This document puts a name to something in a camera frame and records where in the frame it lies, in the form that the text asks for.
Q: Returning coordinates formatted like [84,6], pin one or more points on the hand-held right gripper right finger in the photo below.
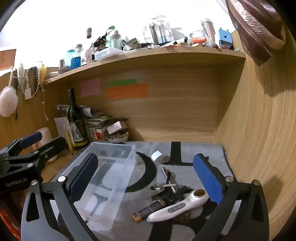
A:
[207,178]

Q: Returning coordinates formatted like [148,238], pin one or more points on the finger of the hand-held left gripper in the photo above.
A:
[52,147]
[30,139]

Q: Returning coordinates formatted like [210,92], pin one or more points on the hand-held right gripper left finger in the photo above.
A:
[84,176]

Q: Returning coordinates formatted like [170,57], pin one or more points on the black plastic tool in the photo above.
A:
[173,186]

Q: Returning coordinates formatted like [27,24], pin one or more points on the clear plastic storage box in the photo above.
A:
[108,148]

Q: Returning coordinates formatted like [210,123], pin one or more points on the small metal cylinder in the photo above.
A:
[164,173]

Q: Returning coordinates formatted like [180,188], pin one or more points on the white handheld massager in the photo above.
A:
[171,209]

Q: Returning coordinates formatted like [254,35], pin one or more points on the bunch of keys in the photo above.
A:
[158,186]

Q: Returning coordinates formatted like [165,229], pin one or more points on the brown cosmetic tube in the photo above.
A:
[148,210]

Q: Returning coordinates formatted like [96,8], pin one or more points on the pink mug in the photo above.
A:
[46,135]

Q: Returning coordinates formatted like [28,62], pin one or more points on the white note paper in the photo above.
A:
[60,126]

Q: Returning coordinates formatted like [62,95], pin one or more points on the dark wine bottle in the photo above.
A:
[75,120]

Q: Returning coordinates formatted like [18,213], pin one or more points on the white fluffy puff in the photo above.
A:
[8,100]

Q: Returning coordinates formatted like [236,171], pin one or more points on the white bowl of stones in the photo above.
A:
[116,138]

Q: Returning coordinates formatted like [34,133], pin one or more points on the stack of books and papers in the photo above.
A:
[97,122]

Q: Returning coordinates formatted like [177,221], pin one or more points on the white paper roll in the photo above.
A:
[156,155]

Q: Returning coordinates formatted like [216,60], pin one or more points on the small white cardboard box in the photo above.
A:
[115,127]

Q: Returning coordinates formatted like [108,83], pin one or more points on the grey mat with black letters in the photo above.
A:
[148,150]

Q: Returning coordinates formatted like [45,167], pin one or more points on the pink sticky note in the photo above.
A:
[90,87]

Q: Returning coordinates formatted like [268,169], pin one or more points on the blue glass bottle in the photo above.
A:
[75,61]

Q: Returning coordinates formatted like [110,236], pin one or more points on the orange sticky note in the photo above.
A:
[127,92]

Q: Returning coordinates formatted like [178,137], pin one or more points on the green sticky note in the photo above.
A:
[122,82]

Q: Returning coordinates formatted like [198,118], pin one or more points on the white plastic container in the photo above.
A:
[108,53]

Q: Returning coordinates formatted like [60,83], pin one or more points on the green capped bottle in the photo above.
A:
[109,37]

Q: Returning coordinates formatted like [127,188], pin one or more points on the wooden shelf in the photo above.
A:
[148,58]

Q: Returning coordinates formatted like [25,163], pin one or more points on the glass jar with orange contents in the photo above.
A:
[198,37]

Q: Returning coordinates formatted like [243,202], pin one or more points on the blue box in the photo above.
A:
[224,37]

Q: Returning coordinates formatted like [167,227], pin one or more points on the clear jar of brown sticks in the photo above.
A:
[207,30]

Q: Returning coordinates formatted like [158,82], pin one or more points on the brown hanging bag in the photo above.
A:
[252,30]

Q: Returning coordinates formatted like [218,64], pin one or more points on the clear plastic package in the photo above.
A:
[159,30]

